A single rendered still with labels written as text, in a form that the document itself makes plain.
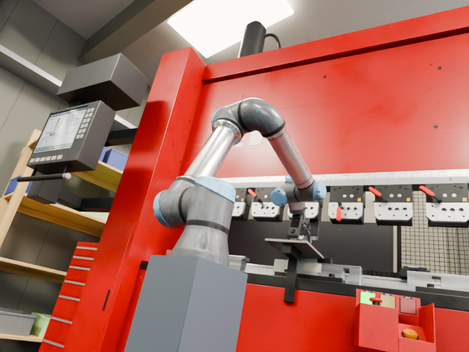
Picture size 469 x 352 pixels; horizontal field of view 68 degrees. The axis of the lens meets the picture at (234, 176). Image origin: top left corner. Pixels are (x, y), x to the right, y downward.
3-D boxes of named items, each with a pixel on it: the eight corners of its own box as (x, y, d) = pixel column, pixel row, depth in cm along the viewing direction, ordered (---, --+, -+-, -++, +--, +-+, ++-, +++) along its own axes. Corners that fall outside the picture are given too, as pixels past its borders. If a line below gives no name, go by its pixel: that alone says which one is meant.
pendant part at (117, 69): (10, 191, 192) (66, 70, 225) (49, 207, 211) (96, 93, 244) (66, 188, 166) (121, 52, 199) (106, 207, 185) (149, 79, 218)
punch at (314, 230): (296, 238, 166) (299, 219, 170) (297, 239, 168) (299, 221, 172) (317, 239, 161) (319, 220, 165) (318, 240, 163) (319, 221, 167)
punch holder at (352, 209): (327, 218, 160) (330, 185, 166) (331, 223, 167) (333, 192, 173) (361, 218, 153) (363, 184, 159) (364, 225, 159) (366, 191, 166)
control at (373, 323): (358, 346, 99) (360, 281, 106) (353, 346, 113) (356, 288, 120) (436, 362, 93) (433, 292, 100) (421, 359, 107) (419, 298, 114)
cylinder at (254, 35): (230, 68, 246) (241, 19, 265) (244, 88, 265) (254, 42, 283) (271, 59, 231) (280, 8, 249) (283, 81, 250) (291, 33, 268)
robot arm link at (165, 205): (173, 208, 92) (248, 91, 124) (141, 211, 101) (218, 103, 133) (199, 236, 97) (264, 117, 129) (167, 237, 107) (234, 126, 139)
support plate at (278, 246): (264, 240, 144) (264, 238, 144) (285, 255, 164) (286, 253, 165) (307, 243, 135) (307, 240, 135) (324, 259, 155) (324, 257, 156)
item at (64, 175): (15, 181, 194) (21, 167, 197) (20, 183, 196) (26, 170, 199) (65, 177, 171) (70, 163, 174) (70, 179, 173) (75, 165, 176)
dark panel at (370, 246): (211, 279, 236) (223, 218, 253) (212, 280, 237) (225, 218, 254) (393, 303, 181) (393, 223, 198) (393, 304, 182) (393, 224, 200)
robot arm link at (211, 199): (207, 218, 84) (218, 168, 89) (172, 221, 92) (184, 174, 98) (239, 233, 92) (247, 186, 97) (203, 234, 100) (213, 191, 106)
